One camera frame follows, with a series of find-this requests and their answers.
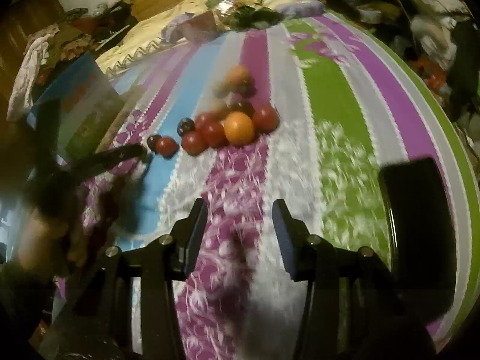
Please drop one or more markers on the dark plum left of pile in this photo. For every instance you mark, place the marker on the dark plum left of pile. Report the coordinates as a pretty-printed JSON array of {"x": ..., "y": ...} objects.
[{"x": 185, "y": 125}]

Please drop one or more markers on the red tomato in row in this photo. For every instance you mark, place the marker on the red tomato in row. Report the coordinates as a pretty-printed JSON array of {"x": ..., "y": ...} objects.
[{"x": 166, "y": 146}]

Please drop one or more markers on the pile of clothes right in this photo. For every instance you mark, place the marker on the pile of clothes right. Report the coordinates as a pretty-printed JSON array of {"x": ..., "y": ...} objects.
[{"x": 438, "y": 38}]

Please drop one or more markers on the tan longan at back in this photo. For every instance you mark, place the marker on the tan longan at back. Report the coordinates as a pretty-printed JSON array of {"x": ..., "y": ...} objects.
[{"x": 221, "y": 89}]

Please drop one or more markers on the tan longan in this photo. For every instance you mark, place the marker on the tan longan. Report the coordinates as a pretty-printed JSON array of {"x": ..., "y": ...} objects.
[
  {"x": 219, "y": 107},
  {"x": 221, "y": 89}
]

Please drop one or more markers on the orange at back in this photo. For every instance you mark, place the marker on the orange at back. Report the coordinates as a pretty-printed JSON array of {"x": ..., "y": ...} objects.
[{"x": 237, "y": 76}]

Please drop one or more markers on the large orange front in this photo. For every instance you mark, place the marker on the large orange front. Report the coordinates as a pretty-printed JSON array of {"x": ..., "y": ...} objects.
[{"x": 239, "y": 129}]

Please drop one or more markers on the dark plum in row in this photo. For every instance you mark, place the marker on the dark plum in row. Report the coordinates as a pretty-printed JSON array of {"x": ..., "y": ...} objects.
[{"x": 152, "y": 140}]

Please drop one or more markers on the pile of clothes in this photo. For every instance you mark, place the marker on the pile of clothes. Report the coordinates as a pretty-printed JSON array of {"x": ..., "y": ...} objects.
[
  {"x": 52, "y": 49},
  {"x": 438, "y": 38}
]

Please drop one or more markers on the cream yellow quilt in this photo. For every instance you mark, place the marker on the cream yellow quilt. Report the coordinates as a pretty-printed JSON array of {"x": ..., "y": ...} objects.
[{"x": 164, "y": 23}]

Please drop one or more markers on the red tomato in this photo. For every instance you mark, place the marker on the red tomato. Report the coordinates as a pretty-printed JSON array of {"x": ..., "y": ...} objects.
[
  {"x": 166, "y": 146},
  {"x": 213, "y": 134},
  {"x": 266, "y": 118},
  {"x": 204, "y": 118},
  {"x": 193, "y": 143}
]

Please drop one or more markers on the person's left hand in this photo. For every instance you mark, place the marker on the person's left hand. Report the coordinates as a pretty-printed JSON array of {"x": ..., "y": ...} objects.
[{"x": 47, "y": 244}]

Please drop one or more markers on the plastic bag of greens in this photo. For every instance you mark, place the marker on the plastic bag of greens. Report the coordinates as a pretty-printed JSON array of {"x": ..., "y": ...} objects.
[{"x": 220, "y": 16}]

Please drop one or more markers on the pile of clothes left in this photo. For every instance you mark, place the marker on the pile of clothes left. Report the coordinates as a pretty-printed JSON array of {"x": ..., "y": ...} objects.
[{"x": 52, "y": 49}]

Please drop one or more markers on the black smartphone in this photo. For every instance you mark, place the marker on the black smartphone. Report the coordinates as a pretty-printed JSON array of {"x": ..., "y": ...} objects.
[{"x": 423, "y": 244}]

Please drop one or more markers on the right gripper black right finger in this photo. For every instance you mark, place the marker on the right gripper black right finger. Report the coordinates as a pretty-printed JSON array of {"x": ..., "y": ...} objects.
[{"x": 292, "y": 237}]

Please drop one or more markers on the small purple pouch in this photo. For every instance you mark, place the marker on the small purple pouch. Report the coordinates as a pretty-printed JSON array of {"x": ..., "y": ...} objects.
[{"x": 301, "y": 9}]

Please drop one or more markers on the blue cardboard box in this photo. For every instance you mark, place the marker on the blue cardboard box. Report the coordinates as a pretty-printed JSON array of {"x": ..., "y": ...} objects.
[{"x": 88, "y": 106}]

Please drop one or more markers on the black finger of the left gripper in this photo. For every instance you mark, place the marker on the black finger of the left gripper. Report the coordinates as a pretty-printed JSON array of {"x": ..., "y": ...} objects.
[{"x": 96, "y": 164}]

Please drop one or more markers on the striped floral bed sheet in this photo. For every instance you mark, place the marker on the striped floral bed sheet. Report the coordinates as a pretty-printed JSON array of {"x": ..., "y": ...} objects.
[{"x": 347, "y": 105}]

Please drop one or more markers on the tan longan centre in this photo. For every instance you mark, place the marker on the tan longan centre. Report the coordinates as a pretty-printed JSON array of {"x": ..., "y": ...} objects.
[{"x": 219, "y": 107}]

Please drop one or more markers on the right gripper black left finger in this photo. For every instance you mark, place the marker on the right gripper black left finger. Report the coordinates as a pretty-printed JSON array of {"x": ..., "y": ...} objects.
[{"x": 187, "y": 234}]

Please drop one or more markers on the dark plum centre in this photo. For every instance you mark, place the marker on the dark plum centre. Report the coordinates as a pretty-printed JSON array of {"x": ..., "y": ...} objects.
[{"x": 243, "y": 106}]

